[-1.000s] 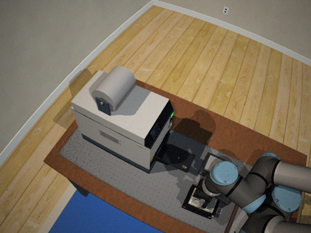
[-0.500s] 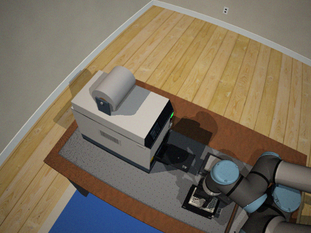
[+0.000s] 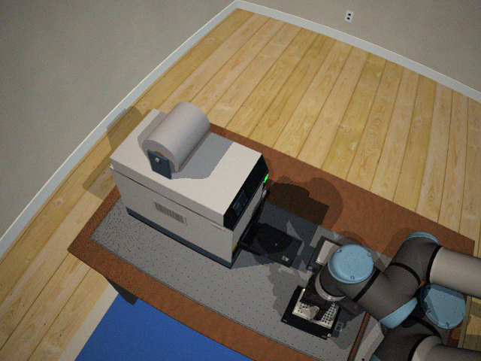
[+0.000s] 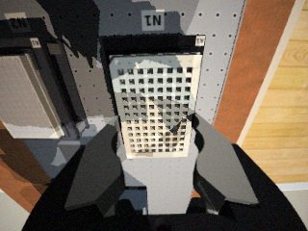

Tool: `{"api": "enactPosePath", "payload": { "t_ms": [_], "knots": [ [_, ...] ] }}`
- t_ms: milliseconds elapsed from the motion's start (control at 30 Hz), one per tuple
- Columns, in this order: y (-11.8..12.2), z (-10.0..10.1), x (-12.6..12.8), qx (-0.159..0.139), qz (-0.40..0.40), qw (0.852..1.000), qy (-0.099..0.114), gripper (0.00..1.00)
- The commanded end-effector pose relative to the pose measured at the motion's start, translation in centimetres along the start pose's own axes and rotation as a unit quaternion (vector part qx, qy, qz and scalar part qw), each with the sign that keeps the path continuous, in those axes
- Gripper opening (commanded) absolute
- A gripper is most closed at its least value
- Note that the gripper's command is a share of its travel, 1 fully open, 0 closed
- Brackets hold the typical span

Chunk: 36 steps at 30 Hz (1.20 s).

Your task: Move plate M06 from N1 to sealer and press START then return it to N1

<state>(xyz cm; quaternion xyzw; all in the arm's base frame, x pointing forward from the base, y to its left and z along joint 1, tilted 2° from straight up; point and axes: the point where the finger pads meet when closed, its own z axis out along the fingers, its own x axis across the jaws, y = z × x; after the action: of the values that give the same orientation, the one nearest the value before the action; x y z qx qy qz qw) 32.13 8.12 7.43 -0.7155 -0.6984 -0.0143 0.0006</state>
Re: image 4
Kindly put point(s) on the white well plate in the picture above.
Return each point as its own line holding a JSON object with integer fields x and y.
{"x": 150, "y": 90}

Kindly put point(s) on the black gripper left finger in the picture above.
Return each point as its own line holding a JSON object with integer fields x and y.
{"x": 86, "y": 189}

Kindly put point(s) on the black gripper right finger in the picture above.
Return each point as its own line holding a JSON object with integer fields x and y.
{"x": 232, "y": 185}

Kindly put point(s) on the grey square label with black lettering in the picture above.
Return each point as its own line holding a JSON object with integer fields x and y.
{"x": 153, "y": 20}
{"x": 18, "y": 22}

